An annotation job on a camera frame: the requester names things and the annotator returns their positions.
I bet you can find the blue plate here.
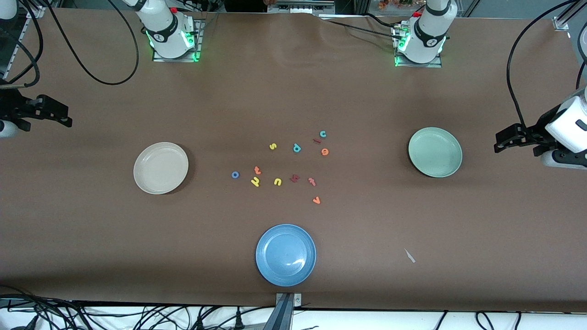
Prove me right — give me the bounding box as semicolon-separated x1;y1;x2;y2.
255;224;317;287

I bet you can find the beige brown plate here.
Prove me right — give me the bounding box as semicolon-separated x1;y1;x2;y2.
133;142;189;195

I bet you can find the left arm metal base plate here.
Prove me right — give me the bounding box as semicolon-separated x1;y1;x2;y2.
394;25;443;68

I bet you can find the pale green plate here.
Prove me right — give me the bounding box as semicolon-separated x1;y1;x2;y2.
408;127;463;178

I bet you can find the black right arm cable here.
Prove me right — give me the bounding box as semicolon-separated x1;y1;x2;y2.
46;0;140;86

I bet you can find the grey metal camera mount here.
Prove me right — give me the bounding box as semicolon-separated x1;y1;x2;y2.
260;292;303;330

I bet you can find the silver metal rack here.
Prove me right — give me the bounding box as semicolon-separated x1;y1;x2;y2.
274;0;338;14

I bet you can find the aluminium frame profile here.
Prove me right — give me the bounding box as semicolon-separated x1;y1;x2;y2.
553;0;579;32
0;18;29;81

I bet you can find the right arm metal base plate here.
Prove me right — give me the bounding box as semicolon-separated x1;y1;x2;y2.
153;21;201;62

